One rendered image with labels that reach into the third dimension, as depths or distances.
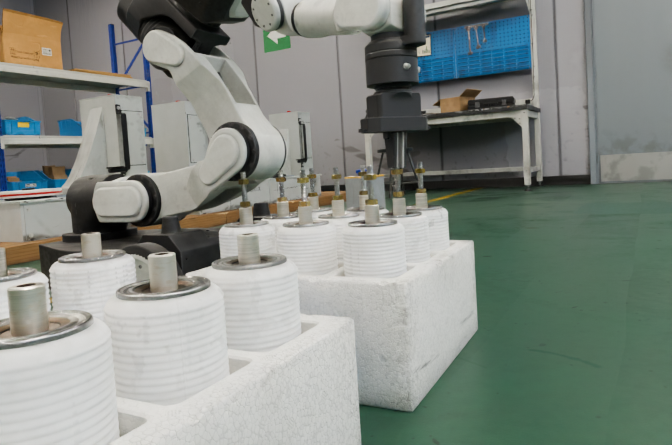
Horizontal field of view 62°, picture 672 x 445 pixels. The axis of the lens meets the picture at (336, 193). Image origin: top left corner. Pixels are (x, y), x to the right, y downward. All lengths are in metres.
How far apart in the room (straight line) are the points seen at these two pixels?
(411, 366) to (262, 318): 0.32
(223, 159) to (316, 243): 0.52
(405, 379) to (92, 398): 0.50
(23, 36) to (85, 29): 3.65
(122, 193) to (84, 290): 0.90
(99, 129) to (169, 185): 1.86
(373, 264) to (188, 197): 0.76
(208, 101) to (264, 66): 5.94
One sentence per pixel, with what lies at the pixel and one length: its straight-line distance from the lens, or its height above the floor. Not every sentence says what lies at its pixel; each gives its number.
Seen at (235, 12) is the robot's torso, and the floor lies 0.73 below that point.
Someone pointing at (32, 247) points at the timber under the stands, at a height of 0.06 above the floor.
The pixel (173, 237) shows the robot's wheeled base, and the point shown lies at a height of 0.21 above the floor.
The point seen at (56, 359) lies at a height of 0.24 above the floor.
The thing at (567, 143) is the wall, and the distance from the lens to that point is 5.93.
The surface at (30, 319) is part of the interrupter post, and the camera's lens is 0.41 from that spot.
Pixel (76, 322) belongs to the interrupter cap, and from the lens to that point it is 0.41.
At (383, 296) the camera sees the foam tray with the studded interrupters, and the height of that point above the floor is 0.16.
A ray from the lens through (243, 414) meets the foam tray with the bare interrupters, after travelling 0.47.
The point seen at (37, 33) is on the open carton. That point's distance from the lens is 6.37.
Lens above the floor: 0.35
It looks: 3 degrees down
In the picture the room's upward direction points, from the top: 4 degrees counter-clockwise
